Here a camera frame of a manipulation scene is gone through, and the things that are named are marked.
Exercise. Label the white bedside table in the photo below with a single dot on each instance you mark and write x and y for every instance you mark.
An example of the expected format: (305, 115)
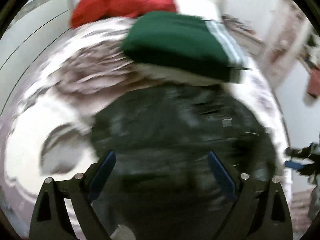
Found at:
(243, 34)

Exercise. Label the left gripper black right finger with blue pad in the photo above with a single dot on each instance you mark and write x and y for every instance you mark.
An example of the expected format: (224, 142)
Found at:
(259, 208)

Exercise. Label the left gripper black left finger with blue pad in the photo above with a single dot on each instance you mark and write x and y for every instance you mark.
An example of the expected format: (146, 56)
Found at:
(50, 219)

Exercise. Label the floral purple bed blanket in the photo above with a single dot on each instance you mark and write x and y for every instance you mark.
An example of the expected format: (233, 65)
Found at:
(45, 126)

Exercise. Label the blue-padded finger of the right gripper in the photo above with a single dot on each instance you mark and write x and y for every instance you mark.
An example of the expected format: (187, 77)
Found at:
(293, 165)

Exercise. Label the pink garment on sill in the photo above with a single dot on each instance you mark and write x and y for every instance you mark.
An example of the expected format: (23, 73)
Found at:
(313, 88)

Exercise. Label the pink floral curtain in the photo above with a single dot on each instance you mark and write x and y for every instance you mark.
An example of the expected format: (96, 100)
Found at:
(283, 42)

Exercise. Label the red puffy duvet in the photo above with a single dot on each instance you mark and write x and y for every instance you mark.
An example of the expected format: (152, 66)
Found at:
(87, 11)

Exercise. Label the black leather jacket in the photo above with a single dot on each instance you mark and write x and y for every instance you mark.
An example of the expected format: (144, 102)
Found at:
(161, 186)

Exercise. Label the folded green striped garment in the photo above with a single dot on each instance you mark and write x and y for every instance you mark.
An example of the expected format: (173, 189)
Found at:
(189, 43)

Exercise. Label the white sliding wardrobe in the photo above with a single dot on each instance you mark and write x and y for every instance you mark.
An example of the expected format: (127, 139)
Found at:
(35, 27)

